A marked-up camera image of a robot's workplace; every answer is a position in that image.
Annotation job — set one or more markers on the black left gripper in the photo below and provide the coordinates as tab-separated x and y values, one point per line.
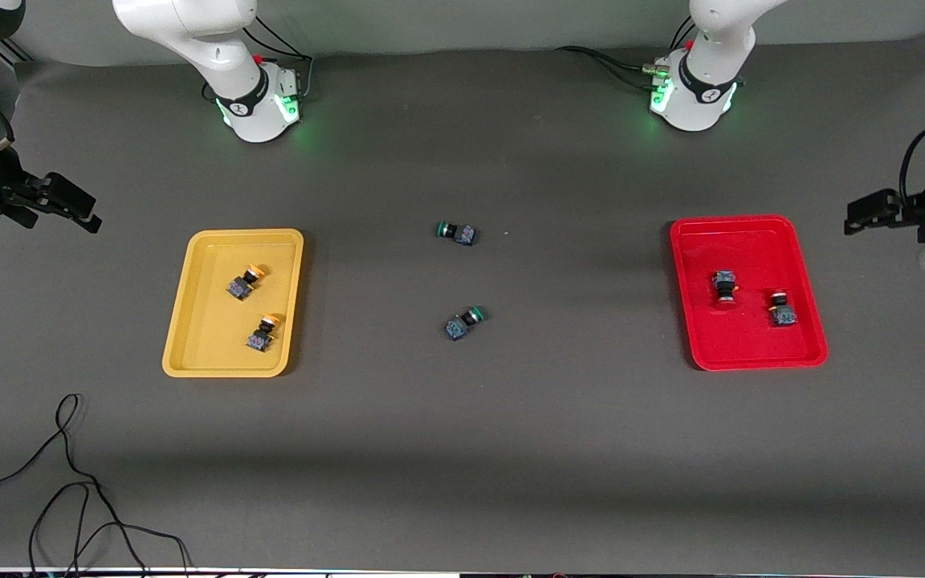
914	211

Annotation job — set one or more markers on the red mushroom push button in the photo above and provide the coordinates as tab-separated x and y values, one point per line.
724	287
782	311

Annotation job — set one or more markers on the yellow push button switch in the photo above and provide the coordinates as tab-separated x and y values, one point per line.
244	282
263	333

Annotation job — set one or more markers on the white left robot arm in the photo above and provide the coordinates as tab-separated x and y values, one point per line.
703	48

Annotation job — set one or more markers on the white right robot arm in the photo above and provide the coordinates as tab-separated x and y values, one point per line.
189	24

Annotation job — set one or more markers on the red plastic tray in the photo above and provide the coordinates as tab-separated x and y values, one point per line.
743	337

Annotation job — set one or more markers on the yellow plastic tray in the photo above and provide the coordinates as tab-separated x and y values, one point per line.
213	345

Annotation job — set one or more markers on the aluminium frame rail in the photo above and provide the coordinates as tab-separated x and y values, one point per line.
9	52

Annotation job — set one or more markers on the green push button switch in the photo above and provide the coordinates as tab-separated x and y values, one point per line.
464	323
457	233

